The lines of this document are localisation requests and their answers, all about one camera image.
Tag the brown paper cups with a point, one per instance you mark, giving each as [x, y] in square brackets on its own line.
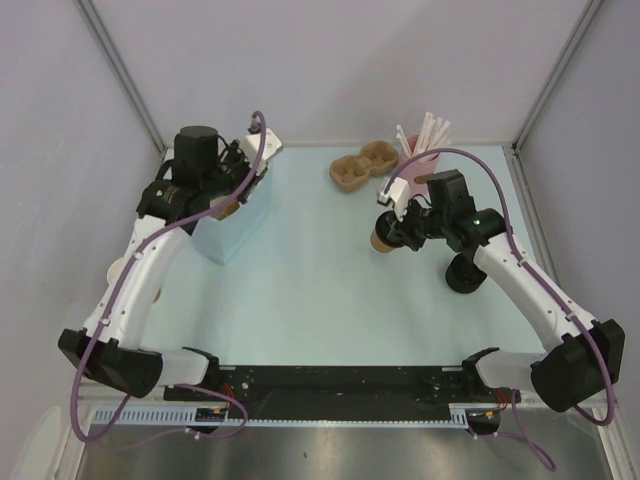
[113, 272]

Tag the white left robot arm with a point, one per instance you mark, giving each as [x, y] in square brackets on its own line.
[108, 348]

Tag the brown pulp carrier stack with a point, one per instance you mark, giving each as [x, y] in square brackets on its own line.
[375, 159]

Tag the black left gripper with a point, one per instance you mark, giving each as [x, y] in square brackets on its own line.
[236, 153]

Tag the white slotted cable duct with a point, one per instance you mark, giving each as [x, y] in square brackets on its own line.
[438, 416]

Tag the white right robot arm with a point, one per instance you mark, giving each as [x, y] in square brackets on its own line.
[581, 356]

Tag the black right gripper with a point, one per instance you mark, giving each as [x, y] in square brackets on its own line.
[401, 231]

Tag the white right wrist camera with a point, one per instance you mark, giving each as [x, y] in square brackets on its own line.
[395, 193]

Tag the white wrapped straws bundle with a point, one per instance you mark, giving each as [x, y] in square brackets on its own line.
[433, 134]

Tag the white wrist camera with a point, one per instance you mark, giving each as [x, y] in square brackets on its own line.
[395, 193]
[268, 143]

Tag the single brown paper cup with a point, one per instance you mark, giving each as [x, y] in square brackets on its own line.
[381, 244]

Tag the single black cup lid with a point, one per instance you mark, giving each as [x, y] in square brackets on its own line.
[385, 228]

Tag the light blue paper bag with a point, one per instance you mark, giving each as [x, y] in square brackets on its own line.
[219, 240]

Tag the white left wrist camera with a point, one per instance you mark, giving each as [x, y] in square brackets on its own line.
[268, 143]

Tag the pink straw holder cup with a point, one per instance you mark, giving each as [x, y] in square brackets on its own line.
[416, 173]

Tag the stacked black cup lids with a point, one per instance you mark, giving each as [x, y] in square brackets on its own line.
[463, 276]

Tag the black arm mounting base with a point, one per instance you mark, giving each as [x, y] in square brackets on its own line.
[257, 388]

